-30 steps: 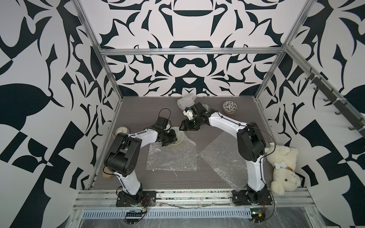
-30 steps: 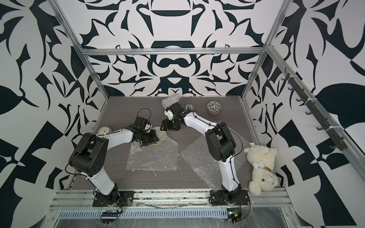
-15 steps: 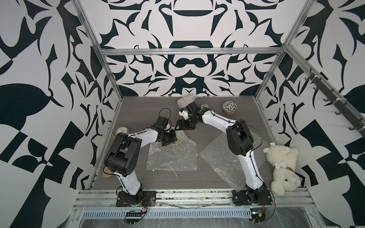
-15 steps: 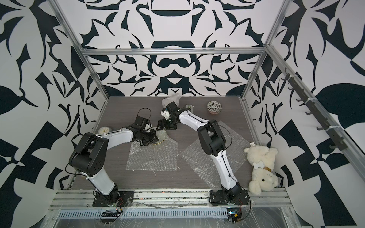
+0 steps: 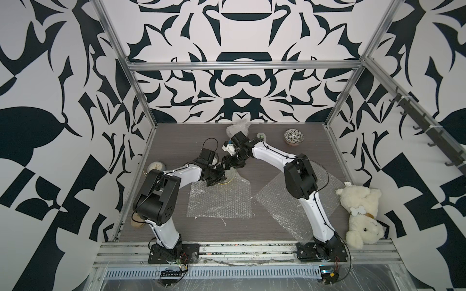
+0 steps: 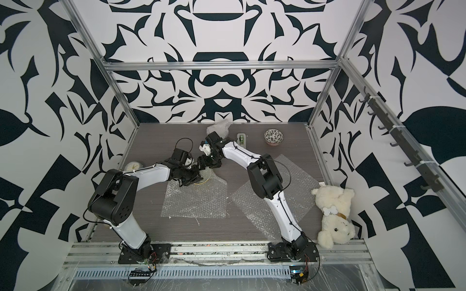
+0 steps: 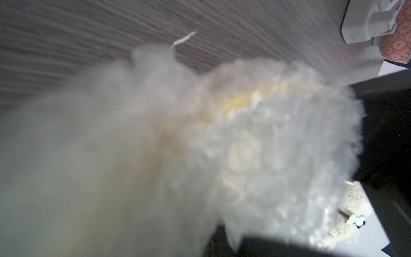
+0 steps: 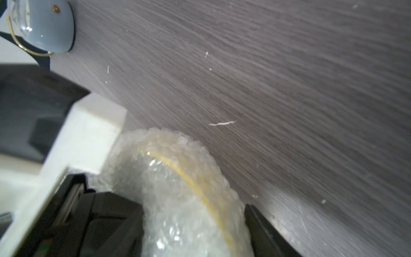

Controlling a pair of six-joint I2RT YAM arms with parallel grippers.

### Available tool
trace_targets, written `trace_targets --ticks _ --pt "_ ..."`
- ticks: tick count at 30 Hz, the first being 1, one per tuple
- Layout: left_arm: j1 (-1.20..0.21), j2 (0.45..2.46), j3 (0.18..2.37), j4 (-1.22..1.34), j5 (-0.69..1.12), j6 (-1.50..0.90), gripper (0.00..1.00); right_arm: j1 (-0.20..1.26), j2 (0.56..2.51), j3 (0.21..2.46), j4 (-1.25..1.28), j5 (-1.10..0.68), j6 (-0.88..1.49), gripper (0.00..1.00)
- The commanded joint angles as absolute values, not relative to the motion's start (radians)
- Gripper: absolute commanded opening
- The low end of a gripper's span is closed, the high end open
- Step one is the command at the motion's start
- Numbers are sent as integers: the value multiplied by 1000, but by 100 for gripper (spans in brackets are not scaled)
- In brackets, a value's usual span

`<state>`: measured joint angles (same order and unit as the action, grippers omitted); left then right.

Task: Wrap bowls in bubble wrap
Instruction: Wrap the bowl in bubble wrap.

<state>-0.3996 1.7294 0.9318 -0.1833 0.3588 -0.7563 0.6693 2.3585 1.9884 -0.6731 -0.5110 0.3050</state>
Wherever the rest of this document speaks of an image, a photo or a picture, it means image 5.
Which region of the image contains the bubble wrap sheet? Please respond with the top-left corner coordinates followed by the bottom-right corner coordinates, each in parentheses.
top-left (187, 173), bottom-right (252, 219)
top-left (226, 120), bottom-right (251, 138)
top-left (254, 161), bottom-right (345, 241)

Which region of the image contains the yellow patterned bowl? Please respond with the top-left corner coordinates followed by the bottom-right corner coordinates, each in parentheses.
top-left (219, 169), bottom-right (237, 185)

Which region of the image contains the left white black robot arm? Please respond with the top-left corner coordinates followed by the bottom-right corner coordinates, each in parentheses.
top-left (133, 163), bottom-right (226, 251)

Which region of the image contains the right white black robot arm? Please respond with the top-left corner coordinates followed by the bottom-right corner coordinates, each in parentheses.
top-left (222, 132), bottom-right (341, 255)

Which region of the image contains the black white speckled bowl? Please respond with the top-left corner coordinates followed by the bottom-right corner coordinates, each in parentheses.
top-left (284, 129), bottom-right (305, 146)

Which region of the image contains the wooden oval brush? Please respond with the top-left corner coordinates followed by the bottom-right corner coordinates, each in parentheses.
top-left (131, 216), bottom-right (146, 229)

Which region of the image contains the left electronics board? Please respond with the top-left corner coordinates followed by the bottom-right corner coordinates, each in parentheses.
top-left (158, 269), bottom-right (188, 287)

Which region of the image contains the electronics board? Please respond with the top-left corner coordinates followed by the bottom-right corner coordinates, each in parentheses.
top-left (158, 269), bottom-right (188, 287)
top-left (319, 266), bottom-right (339, 285)

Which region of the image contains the white teddy bear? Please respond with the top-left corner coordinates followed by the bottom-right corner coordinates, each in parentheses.
top-left (336, 186), bottom-right (384, 249)

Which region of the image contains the right electronics board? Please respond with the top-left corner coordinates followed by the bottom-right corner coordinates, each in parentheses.
top-left (319, 266), bottom-right (339, 285)

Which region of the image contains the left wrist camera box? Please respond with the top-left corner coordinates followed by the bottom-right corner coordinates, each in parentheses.
top-left (197, 148), bottom-right (218, 166)

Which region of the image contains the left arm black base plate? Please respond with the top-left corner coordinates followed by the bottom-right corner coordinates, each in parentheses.
top-left (148, 242), bottom-right (200, 264)

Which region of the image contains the white slotted cable duct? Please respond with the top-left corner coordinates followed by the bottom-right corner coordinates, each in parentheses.
top-left (105, 266), bottom-right (321, 280)

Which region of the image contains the aluminium frame rail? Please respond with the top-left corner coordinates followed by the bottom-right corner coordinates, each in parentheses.
top-left (127, 60), bottom-right (362, 72)

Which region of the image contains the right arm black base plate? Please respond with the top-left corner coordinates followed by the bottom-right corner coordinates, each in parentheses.
top-left (296, 238), bottom-right (348, 263)

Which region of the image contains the grey wall hook rail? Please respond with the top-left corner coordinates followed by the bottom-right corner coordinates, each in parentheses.
top-left (389, 87), bottom-right (466, 168)

